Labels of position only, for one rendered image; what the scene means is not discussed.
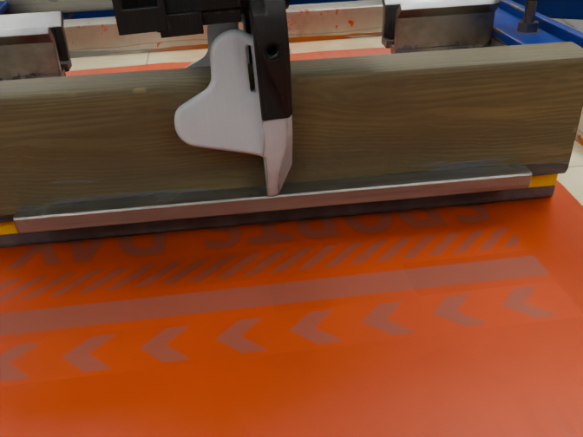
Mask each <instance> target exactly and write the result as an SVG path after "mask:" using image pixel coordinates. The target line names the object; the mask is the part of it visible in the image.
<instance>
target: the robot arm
mask: <svg viewBox="0 0 583 437"><path fill-rule="evenodd" d="M289 2H290V0H112V3H113V7H114V12H115V19H116V23H117V28H118V31H119V36H123V35H132V34H140V33H148V32H156V31H157V32H158V33H160V35H161V38H164V37H173V36H188V35H196V34H204V30H203V25H207V27H206V30H207V40H208V50H207V52H206V54H205V55H204V56H203V57H201V58H200V59H199V60H197V61H196V62H193V63H192V64H190V65H188V66H187V67H186V68H196V67H208V66H211V75H212V77H211V81H210V83H209V85H208V87H207V88H206V89H205V90H204V91H202V92H200V93H199V94H197V95H196V96H194V97H193V98H192V99H190V100H189V101H187V102H185V103H184V104H182V105H181V106H179V108H178V109H177V110H176V112H175V115H174V126H175V130H176V133H177V134H178V136H179V137H180V139H181V140H183V141H184V142H185V143H187V144H188V145H190V146H193V147H204V148H211V149H218V150H224V151H231V152H238V153H250V154H256V155H259V156H262V157H263V159H264V167H265V182H266V190H267V196H274V195H277V194H279V192H280V190H281V188H282V185H283V184H284V182H285V178H286V176H287V174H288V173H289V170H290V168H291V166H292V81H291V62H290V47H289V36H288V26H287V17H286V9H288V7H289ZM239 23H243V30H244V31H243V30H240V29H239ZM247 63H252V67H253V75H254V83H255V89H254V90H251V89H250V82H249V75H248V67H247Z"/></svg>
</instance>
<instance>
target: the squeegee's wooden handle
mask: <svg viewBox="0 0 583 437"><path fill-rule="evenodd" d="M290 62H291V99H292V115H291V116H292V165H291V168H290V170H289V173H288V174H287V176H286V178H285V182H284V184H290V183H299V182H310V181H320V180H330V179H350V178H360V177H370V176H381V175H391V174H401V173H420V172H431V171H441V170H451V169H462V168H471V167H482V166H501V165H512V164H522V163H524V164H525V166H526V167H527V168H528V169H529V170H530V171H531V172H532V176H539V175H548V174H558V173H565V172H566V171H567V169H568V166H569V162H570V159H571V154H572V151H573V144H574V141H575V137H576V133H577V129H578V125H579V122H580V115H581V111H582V108H583V48H581V46H579V45H577V44H576V43H574V42H548V43H536V44H522V45H510V46H497V47H485V48H472V49H447V50H435V51H423V52H409V53H397V54H384V55H360V56H347V57H334V58H322V59H309V60H296V61H290ZM211 77H212V75H211V66H208V67H196V68H171V69H158V70H146V71H133V72H120V73H107V74H95V75H71V76H57V77H45V78H32V79H20V80H8V81H0V223H4V222H14V220H13V218H14V215H15V213H16V210H17V208H18V207H19V206H27V205H47V204H57V203H67V202H77V201H88V200H98V199H118V198H127V197H138V196H148V195H158V194H169V193H179V192H198V191H208V190H219V189H229V188H239V187H249V186H266V182H265V167H264V159H263V157H262V156H259V155H256V154H250V153H238V152H231V151H224V150H218V149H211V148H204V147H193V146H190V145H188V144H187V143H185V142H184V141H183V140H181V139H180V137H179V136H178V134H177V133H176V130H175V126H174V115H175V112H176V110H177V109H178V108H179V106H181V105H182V104H184V103H185V102H187V101H189V100H190V99H192V98H193V97H194V96H196V95H197V94H199V93H200V92H202V91H204V90H205V89H206V88H207V87H208V85H209V83H210V81H211Z"/></svg>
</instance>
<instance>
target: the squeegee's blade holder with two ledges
mask: <svg viewBox="0 0 583 437"><path fill-rule="evenodd" d="M531 179H532V172H531V171H530V170H529V169H528V168H527V167H526V166H525V164H524V163H522V164H512V165H501V166H482V167H471V168H462V169H451V170H441V171H431V172H420V173H401V174H391V175H381V176H370V177H360V178H350V179H330V180H320V181H310V182H299V183H290V184H283V185H282V188H281V190H280V192H279V194H277V195H274V196H267V190H266V186H249V187H239V188H229V189H219V190H208V191H198V192H179V193H169V194H158V195H148V196H138V197H127V198H118V199H98V200H88V201H77V202H67V203H57V204H47V205H27V206H19V207H18V208H17V210H16V213H15V215H14V218H13V220H14V223H15V226H16V230H17V232H19V233H28V232H46V231H56V230H66V229H75V228H86V227H96V226H105V225H124V224H134V223H144V222H154V221H163V220H173V219H192V218H202V217H212V216H221V215H231V214H241V213H251V212H269V211H279V210H290V209H299V208H309V207H319V206H328V205H348V204H357V203H367V202H377V201H386V200H397V199H415V198H425V197H435V196H445V195H455V194H464V193H474V192H492V191H503V190H513V189H522V188H528V187H530V184H531Z"/></svg>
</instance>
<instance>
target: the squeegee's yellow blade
mask: <svg viewBox="0 0 583 437"><path fill-rule="evenodd" d="M557 176H558V174H548V175H539V176H532V179H531V184H530V187H537V186H555V184H556V180H557ZM13 233H19V232H17V230H16V226H15V223H14V222H4V223H0V235H3V234H13Z"/></svg>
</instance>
